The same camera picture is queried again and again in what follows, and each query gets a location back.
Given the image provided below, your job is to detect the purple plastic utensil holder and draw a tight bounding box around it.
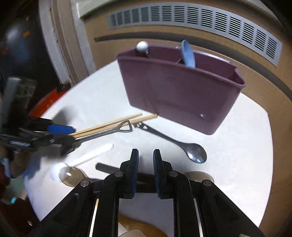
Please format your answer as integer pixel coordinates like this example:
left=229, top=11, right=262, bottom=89
left=116, top=45, right=245, bottom=135

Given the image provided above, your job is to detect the metal smiley-handle spoon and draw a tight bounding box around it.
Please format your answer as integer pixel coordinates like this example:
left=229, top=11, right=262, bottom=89
left=134, top=122, right=207, bottom=163

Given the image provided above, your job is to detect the white tablecloth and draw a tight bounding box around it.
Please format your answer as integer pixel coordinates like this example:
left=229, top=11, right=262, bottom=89
left=23, top=62, right=273, bottom=226

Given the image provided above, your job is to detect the grey ventilation grille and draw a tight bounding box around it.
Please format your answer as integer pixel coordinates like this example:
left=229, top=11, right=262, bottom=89
left=108, top=3, right=283, bottom=66

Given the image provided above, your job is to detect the white ball-top utensil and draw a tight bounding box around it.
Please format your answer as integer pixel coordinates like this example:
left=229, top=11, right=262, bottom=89
left=136, top=41, right=149, bottom=57

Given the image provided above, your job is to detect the translucent brown spoon black handle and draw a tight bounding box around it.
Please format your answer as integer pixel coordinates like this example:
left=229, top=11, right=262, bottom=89
left=58, top=166, right=90, bottom=187

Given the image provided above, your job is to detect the blue plastic spoon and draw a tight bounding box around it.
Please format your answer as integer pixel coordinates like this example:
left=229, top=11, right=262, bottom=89
left=181, top=40, right=195, bottom=68

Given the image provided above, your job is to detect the red floor mat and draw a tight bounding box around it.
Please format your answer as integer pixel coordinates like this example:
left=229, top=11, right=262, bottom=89
left=28, top=89, right=69, bottom=118

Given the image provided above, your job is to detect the metal shovel-handle spoon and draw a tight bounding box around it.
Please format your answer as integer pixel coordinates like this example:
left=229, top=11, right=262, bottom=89
left=73, top=120, right=133, bottom=148

